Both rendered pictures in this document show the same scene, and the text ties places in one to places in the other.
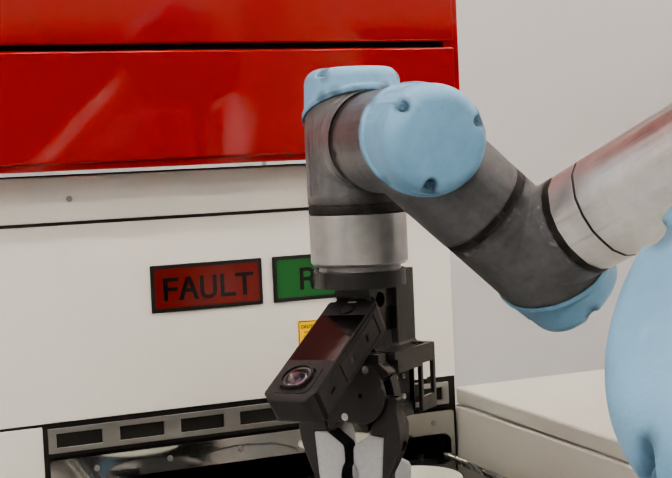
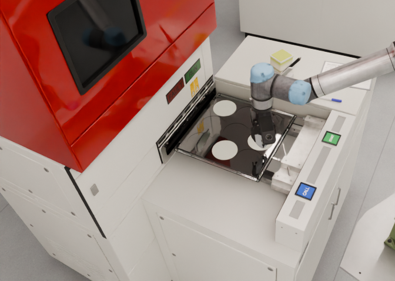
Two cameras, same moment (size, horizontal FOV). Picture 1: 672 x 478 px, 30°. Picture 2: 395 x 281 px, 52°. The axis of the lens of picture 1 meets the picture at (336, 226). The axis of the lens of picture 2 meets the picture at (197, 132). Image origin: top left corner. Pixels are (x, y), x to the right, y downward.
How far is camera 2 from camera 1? 1.15 m
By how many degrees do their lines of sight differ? 50
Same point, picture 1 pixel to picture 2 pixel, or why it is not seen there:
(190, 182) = not seen: hidden behind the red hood
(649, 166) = (340, 85)
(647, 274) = not seen: outside the picture
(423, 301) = (207, 62)
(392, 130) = (302, 99)
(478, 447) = (225, 89)
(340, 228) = (266, 103)
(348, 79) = (269, 76)
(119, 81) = (163, 63)
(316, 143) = (262, 90)
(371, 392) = not seen: hidden behind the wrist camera
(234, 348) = (181, 99)
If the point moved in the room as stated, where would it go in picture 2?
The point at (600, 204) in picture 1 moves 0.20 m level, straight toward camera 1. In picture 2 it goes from (328, 91) to (371, 128)
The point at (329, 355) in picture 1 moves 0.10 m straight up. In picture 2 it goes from (271, 129) to (271, 107)
